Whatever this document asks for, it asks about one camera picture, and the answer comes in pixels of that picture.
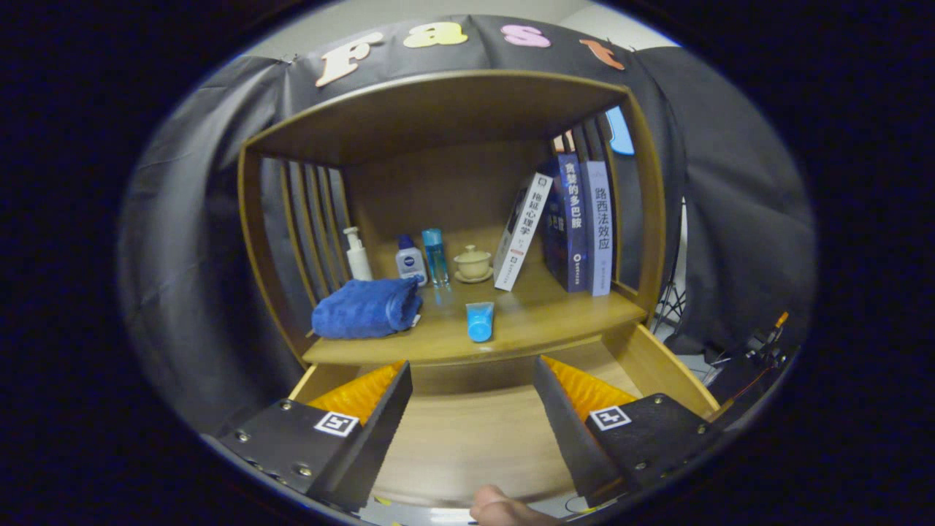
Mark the wooden cabinet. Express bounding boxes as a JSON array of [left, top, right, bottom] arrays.
[[237, 69, 667, 366]]

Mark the wooden drawer with black knob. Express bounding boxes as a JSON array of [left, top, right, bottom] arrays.
[[289, 321, 720, 510]]

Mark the white book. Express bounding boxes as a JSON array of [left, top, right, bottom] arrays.
[[494, 172, 554, 292]]

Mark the dark blue book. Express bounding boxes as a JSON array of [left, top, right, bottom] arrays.
[[542, 152, 589, 294]]

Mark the folded blue towel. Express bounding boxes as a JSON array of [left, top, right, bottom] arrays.
[[312, 276, 424, 340]]

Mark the clear blue bottle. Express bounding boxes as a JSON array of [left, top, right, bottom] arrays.
[[421, 228, 451, 289]]

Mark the black clamp with orange tip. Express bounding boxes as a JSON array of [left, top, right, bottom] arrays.
[[745, 312, 791, 366]]

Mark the light blue tube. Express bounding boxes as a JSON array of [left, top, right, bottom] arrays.
[[465, 302, 495, 343]]

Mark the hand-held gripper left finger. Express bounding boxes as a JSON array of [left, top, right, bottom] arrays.
[[201, 359, 413, 512]]

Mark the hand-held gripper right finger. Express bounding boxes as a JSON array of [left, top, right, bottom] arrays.
[[532, 356, 724, 508]]

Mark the white pump bottle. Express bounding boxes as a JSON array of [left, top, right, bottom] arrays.
[[343, 226, 374, 282]]

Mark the pale lilac book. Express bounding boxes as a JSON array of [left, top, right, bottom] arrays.
[[584, 161, 614, 297]]

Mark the black backdrop cloth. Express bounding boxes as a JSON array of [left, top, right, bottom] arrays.
[[121, 15, 817, 432]]

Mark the beige lidded teacup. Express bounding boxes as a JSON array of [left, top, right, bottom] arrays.
[[453, 245, 495, 284]]

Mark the white bottle with blue cap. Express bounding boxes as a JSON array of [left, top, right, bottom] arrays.
[[395, 234, 429, 287]]

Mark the black tripod stand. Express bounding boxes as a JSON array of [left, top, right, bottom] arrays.
[[650, 205, 724, 366]]

